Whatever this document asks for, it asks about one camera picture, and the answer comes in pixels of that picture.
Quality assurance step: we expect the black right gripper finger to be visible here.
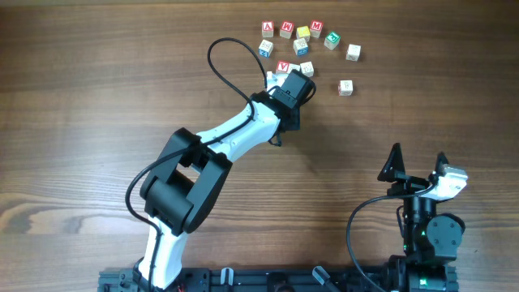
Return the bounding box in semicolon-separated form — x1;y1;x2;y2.
377;143;405;182
435;152;448;173

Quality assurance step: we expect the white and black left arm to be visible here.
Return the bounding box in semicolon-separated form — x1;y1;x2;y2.
134;71;316;291

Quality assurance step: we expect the green V block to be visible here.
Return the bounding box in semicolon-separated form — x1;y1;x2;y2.
288;63;301;73

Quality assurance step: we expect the red V block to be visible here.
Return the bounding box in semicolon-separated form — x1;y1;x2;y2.
276;60;290;74

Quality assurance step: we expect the plain block with drawing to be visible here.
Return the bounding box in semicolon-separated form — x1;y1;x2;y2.
300;62;315;77

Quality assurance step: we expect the plain block red side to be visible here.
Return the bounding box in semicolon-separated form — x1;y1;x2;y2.
338;80;354;97

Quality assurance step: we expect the blue side block centre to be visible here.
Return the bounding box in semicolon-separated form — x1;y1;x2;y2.
293;38;309;56

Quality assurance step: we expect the blue side block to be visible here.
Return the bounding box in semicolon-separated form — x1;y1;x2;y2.
259;40;273;58
293;38;309;56

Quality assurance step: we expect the blue side block left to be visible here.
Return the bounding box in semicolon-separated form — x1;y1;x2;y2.
259;40;273;58

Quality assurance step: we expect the yellow top block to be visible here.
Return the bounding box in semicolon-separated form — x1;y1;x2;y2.
296;26;311;42

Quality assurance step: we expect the green top block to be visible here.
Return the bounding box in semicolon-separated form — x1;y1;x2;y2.
324;32;341;50

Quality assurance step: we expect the red M block left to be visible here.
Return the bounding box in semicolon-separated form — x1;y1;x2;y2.
279;21;294;39

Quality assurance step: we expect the red m block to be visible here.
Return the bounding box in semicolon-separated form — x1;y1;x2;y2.
279;21;294;39
309;20;324;38

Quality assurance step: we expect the plain wooden block far right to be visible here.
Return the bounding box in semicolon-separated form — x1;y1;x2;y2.
346;44;362;62

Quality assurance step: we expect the red A letter block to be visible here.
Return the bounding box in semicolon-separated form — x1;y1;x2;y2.
261;21;274;38

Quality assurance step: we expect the red M block right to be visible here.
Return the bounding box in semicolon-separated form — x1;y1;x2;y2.
309;20;324;38

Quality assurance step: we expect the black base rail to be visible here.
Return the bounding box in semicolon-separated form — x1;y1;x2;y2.
97;266;459;292

